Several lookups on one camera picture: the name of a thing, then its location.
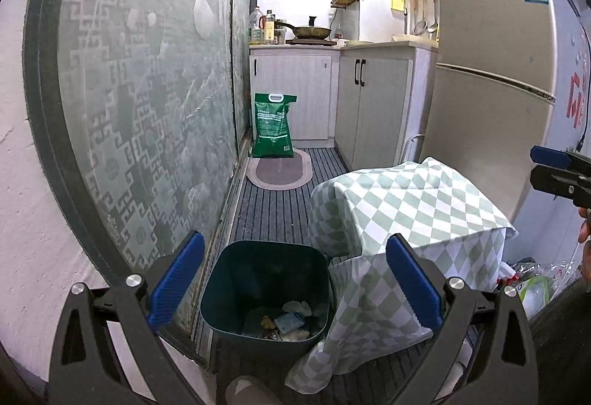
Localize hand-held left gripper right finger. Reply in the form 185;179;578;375
383;233;541;405

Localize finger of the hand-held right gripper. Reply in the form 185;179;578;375
530;145;591;172
530;166;591;208

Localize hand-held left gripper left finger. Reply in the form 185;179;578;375
46;230;208;405

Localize dark blue trash bin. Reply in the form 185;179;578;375
199;240;337;355

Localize translucent white plastic bag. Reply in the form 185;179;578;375
281;300;314;315

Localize blue white plastic packet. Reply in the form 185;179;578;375
273;312;306;334

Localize person's right hand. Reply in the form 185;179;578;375
578;206;591;245

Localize green white checkered tablecloth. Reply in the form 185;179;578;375
285;157;519;393

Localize beige refrigerator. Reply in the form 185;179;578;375
418;0;572;221

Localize clear plastic bags pile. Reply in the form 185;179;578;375
498;257;583;320

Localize white pipe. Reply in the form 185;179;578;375
400;134;426;164

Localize pale rounded object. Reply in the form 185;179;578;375
225;375;283;405

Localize oval grey floor mat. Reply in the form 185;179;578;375
246;149;313;191

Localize person's dark clothing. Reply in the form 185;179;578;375
527;278;591;405

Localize patterned frosted sliding door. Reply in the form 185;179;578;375
23;0;254;371

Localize green rice bag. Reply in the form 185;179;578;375
250;92;297;159

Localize hanging metal ladles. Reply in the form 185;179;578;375
410;0;439;37

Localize white cabinet under stove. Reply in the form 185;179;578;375
249;49;341;143

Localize induction cooktop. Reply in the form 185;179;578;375
285;38;339;47

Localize clear bottle with red cap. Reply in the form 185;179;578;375
249;7;264;44

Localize frying pan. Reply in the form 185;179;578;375
277;15;333;41

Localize red wall sticker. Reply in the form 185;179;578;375
566;72;590;130

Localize black wall cable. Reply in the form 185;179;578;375
577;24;591;153

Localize white cabinet with black handles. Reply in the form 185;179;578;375
333;42;439;172

